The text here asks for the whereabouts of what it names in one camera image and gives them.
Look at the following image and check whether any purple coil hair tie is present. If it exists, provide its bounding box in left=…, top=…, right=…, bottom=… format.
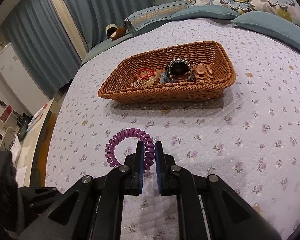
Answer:
left=104, top=127, right=156, bottom=172

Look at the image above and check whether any silver chain bracelet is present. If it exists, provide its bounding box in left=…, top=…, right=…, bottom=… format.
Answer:
left=164, top=57, right=197, bottom=83

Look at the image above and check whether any red coil hair tie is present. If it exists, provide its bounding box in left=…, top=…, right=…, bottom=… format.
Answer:
left=138, top=68, right=154, bottom=80

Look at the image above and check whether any lavender floral bedspread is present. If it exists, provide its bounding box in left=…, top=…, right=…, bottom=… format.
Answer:
left=45, top=19, right=300, bottom=239

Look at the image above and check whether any brown wicker basket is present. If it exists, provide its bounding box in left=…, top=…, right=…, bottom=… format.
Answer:
left=98, top=41, right=236, bottom=105

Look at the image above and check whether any white cabinet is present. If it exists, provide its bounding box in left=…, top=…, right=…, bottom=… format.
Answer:
left=0, top=42, right=50, bottom=115

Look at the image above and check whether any brown plush toy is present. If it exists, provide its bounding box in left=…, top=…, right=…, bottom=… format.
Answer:
left=106, top=24, right=126, bottom=41

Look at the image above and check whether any folded teal blanket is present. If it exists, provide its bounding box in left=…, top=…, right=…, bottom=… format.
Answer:
left=123, top=1, right=187, bottom=36

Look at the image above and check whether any left teal pillow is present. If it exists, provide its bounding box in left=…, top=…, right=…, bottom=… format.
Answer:
left=168, top=5, right=240, bottom=21

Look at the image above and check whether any teal pillow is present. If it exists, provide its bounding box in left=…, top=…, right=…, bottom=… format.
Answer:
left=168, top=5, right=240, bottom=21
left=231, top=11, right=300, bottom=51

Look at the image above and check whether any right teal pillow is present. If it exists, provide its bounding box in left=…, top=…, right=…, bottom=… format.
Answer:
left=231, top=11, right=300, bottom=51

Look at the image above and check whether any blue curtain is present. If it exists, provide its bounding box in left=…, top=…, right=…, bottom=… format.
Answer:
left=0, top=0, right=154, bottom=98

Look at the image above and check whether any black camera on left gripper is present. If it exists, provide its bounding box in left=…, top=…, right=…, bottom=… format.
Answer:
left=0, top=151, right=18, bottom=205

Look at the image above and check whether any cream woven ring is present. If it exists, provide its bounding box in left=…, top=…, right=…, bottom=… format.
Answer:
left=132, top=73, right=163, bottom=88

